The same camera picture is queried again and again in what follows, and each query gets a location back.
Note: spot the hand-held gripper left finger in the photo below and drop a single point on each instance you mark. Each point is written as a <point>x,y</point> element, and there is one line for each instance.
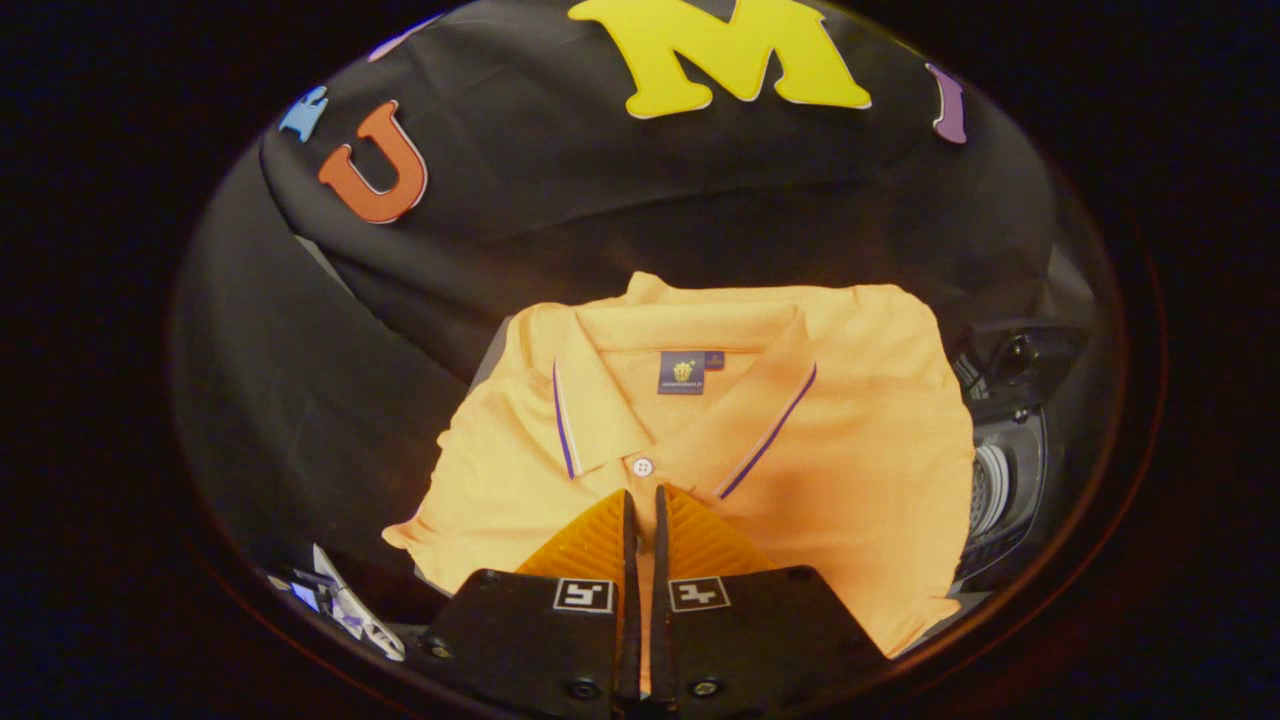
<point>540,640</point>

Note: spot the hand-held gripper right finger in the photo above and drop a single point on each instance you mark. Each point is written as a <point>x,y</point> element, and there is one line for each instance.
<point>760,640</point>

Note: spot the orange polo shirt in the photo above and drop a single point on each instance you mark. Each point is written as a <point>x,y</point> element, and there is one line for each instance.
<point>850,450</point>

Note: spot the grey washing machine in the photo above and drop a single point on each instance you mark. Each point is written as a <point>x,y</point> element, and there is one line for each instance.
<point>1010,500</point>

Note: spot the dark washing machine lid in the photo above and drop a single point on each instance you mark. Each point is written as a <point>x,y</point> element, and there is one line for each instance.
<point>1030,360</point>

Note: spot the black backdrop cloth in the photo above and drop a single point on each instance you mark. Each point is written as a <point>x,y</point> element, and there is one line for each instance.
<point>560,190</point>

